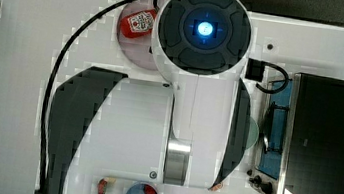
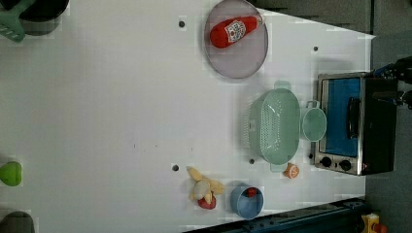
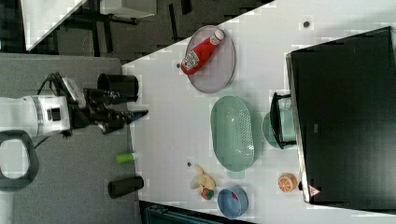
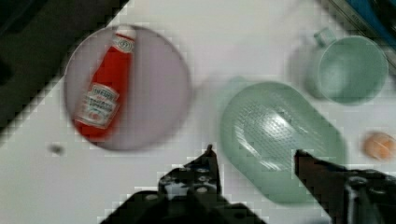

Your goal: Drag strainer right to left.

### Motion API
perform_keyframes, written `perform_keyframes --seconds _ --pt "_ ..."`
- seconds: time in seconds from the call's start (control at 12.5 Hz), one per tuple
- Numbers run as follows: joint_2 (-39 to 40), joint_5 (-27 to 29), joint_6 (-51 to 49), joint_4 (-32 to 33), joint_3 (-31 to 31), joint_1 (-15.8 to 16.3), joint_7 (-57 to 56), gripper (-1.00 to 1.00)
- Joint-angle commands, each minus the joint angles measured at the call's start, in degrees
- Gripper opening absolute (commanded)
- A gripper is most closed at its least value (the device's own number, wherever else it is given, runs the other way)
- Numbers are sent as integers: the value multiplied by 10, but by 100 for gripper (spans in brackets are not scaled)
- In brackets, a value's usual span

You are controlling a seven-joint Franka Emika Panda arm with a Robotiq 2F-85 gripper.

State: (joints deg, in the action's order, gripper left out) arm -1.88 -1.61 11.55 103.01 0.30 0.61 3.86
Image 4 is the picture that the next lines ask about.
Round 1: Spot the orange slice toy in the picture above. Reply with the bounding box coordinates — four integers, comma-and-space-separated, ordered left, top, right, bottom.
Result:
363, 132, 395, 161

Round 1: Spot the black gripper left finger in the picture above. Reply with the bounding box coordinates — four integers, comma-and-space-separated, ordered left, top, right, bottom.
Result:
158, 144, 221, 200

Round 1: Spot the green plastic strainer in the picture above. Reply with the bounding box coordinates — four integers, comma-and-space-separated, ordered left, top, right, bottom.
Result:
219, 77, 347, 204

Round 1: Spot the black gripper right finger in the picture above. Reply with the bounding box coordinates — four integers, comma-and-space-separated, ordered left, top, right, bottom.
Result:
294, 149, 396, 224

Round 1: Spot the red ketchup bottle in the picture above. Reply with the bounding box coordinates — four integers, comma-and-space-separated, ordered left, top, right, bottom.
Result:
74, 25, 137, 141

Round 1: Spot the green plastic cup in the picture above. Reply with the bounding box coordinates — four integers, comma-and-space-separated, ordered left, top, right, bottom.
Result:
304, 28, 389, 105

